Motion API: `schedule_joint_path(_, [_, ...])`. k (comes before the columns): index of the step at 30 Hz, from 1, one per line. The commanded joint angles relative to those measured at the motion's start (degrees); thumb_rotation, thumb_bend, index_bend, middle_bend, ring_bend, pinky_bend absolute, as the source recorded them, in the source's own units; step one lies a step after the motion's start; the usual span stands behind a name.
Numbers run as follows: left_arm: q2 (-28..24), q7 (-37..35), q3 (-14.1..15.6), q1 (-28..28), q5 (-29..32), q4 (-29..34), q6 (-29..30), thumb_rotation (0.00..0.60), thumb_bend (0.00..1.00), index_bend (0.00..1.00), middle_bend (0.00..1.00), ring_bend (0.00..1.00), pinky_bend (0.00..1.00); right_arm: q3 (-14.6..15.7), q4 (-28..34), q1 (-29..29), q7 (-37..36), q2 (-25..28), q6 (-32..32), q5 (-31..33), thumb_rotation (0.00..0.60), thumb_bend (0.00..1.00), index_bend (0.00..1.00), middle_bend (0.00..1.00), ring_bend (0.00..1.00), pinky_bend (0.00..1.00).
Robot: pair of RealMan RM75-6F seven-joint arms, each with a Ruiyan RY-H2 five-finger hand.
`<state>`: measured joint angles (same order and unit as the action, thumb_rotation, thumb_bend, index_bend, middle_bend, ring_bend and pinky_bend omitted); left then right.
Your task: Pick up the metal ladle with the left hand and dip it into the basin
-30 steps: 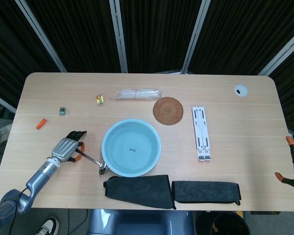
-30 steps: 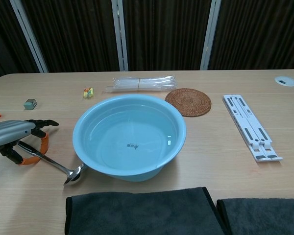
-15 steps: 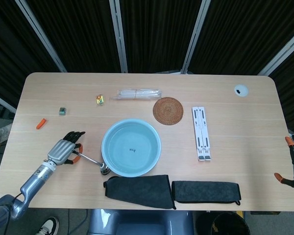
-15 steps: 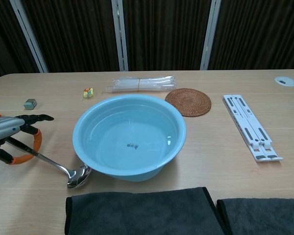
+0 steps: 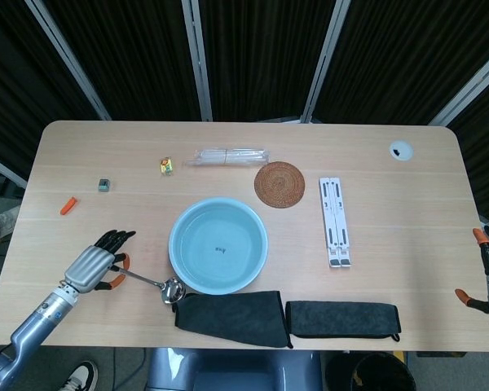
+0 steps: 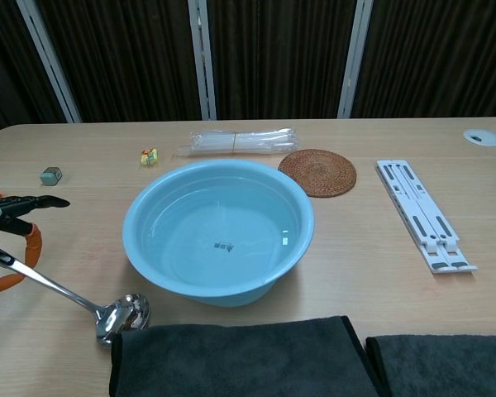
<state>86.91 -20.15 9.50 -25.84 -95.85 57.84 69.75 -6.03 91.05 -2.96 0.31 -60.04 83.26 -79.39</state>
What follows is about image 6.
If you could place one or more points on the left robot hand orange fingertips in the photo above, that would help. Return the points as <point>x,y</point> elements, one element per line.
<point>20,204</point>

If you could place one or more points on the light blue bowl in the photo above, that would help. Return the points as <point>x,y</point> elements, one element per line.
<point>219,231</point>

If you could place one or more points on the small green box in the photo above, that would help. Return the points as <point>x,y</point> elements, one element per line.
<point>51,176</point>

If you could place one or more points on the yellow candy packet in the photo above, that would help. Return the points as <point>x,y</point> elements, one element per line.
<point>149,157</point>

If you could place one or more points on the clear pack of straws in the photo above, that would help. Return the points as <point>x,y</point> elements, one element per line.
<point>244,141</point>

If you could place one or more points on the large dark grey towel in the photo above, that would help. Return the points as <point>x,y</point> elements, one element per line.
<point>239,364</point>

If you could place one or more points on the round woven brown coaster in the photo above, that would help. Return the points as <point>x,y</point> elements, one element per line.
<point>317,172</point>

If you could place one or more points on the white folding laptop stand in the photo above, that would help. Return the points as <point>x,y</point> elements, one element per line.
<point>423,215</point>

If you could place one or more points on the small dark grey towel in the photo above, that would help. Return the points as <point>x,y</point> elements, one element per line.
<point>442,368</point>

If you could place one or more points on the grey partition post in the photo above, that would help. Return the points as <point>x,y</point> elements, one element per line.
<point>355,62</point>
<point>49,62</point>
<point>202,62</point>

